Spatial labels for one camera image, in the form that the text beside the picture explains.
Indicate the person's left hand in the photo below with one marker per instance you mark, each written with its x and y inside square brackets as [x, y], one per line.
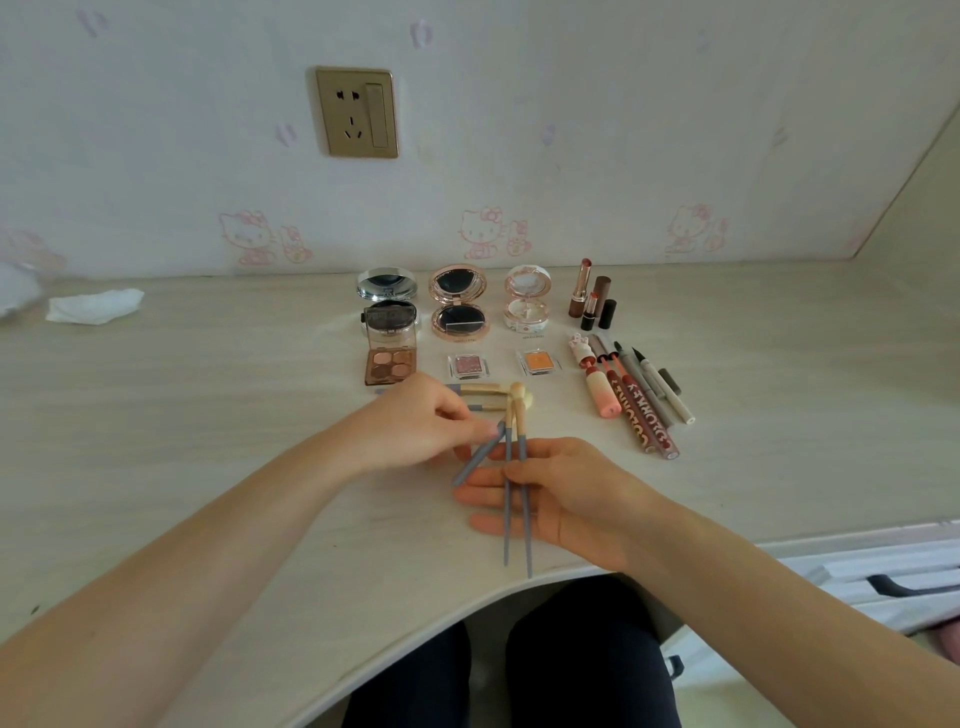
[405, 431]

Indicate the person's right hand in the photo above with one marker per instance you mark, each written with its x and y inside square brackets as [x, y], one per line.
[585, 502]

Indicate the person's left thumb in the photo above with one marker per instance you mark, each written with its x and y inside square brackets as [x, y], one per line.
[469, 448]

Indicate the person's right thumb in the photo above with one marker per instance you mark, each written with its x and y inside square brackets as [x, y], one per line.
[544, 457]

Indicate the person's right middle finger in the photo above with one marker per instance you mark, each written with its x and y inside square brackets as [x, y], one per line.
[491, 523]

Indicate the person's left forearm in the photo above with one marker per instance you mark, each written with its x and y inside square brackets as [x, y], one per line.
[172, 585]

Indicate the person's right forearm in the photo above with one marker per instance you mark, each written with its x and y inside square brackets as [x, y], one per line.
[795, 615]

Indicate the pink single eyeshadow pan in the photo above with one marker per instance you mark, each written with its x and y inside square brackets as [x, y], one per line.
[469, 366]

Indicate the pink lip gloss tube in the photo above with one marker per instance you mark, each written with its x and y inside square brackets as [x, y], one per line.
[598, 386]

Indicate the orange single eyeshadow pan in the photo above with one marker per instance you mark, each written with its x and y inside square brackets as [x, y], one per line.
[538, 362]

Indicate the red printed lip tube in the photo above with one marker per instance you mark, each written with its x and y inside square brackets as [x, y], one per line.
[634, 416]
[656, 424]

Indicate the brown four-colour eyeshadow palette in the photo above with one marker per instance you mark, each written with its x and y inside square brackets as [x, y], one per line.
[390, 364]

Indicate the grey eyeliner pen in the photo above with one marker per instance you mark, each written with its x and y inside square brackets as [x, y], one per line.
[643, 382]

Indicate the white eyeliner pen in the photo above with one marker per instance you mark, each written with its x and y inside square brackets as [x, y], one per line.
[667, 390]

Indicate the rose gold round compact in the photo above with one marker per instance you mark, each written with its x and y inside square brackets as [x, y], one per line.
[458, 300]

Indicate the dark pen cap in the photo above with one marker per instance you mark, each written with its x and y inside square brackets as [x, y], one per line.
[672, 381]

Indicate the black open lipstick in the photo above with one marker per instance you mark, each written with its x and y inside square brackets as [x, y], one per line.
[589, 315]

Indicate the black lipstick cap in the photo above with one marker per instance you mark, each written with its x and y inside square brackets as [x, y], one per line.
[607, 315]

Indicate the white floral round compact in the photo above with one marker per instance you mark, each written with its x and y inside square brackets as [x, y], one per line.
[528, 298]

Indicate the person's black trousers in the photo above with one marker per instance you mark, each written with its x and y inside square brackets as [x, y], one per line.
[585, 660]

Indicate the brown open lipstick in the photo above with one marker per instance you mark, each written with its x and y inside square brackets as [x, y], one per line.
[579, 292]

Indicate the brown lipstick cap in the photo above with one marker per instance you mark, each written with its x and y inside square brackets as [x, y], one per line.
[602, 291]

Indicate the silver round compact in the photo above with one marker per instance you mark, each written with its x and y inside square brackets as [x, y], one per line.
[387, 285]

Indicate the small black clip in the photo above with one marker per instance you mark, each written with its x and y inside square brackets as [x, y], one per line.
[673, 667]

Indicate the white drawer cabinet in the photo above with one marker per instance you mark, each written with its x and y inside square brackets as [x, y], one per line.
[825, 570]

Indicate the white crumpled tissue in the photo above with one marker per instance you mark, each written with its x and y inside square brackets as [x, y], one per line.
[94, 306]

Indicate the gold wall socket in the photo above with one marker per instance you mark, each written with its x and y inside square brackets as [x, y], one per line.
[356, 112]

